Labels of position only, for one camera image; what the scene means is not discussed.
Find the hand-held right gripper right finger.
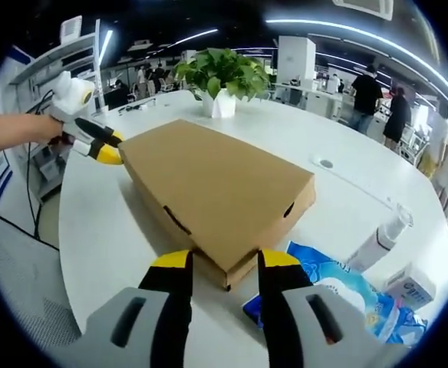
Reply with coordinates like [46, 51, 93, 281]
[256, 248, 411, 368]

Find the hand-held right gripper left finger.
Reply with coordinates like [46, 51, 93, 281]
[80, 249, 194, 368]

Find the blue wet wipes soft pack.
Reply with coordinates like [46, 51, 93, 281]
[242, 240, 392, 340]

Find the white pump bottle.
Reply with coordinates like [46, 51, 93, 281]
[344, 205, 415, 274]

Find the brown cardboard shoe box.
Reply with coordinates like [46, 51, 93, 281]
[117, 118, 317, 292]

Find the small silver white carton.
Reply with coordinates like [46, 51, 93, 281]
[383, 262, 436, 307]

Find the white vented box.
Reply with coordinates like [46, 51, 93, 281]
[60, 15, 83, 43]

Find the blue floral soft pack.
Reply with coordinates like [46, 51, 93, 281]
[377, 302, 429, 346]

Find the person's left hand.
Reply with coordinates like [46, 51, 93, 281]
[35, 113, 74, 149]

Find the white shelf rack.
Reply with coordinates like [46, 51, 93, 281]
[8, 17, 106, 116]

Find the ceiling light strip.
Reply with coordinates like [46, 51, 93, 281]
[162, 28, 220, 50]

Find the green potted plant white pot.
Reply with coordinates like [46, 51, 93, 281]
[172, 48, 273, 118]

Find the white office desk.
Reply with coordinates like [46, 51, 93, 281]
[273, 82, 344, 120]

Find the long curved ceiling light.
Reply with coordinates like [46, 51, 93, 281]
[265, 17, 448, 112]

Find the ceiling air conditioner unit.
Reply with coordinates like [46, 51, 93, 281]
[333, 0, 396, 20]

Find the black cable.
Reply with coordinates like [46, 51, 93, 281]
[24, 88, 62, 250]

